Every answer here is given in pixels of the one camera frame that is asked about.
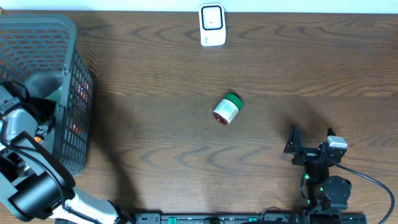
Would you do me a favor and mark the red white snack packet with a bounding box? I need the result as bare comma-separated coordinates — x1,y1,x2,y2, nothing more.
67,82,88,141

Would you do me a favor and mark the green lid white jar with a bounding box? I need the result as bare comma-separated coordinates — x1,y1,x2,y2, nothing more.
212,93,244,125

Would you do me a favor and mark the teal white wipes packet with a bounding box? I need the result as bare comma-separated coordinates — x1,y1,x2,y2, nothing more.
46,86,62,107

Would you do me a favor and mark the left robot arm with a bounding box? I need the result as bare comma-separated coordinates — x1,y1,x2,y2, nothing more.
1,81,136,223

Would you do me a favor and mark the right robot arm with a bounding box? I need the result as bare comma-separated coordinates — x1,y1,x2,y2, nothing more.
284,125,351,223

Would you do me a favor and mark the white barcode scanner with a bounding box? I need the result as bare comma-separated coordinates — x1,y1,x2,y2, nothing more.
198,3,226,47

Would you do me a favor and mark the grey plastic mesh basket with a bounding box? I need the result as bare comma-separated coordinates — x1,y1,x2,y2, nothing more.
1,14,94,176

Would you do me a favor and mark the black right camera cable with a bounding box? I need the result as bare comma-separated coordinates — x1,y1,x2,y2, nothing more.
326,152,396,224

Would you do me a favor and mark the black camera cable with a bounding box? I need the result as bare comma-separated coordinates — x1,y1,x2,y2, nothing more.
326,152,396,224
0,139,103,224

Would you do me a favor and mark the black left camera cable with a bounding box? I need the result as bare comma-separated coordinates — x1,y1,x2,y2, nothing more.
0,139,103,224

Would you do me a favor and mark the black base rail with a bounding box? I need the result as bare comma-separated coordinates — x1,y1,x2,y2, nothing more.
135,212,367,224

